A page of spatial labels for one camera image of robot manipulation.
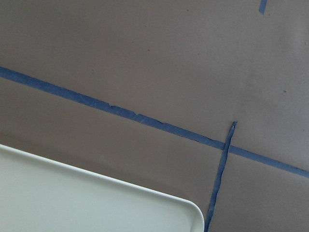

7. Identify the cream bear print tray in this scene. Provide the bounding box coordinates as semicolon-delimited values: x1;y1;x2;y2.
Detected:
0;145;204;232

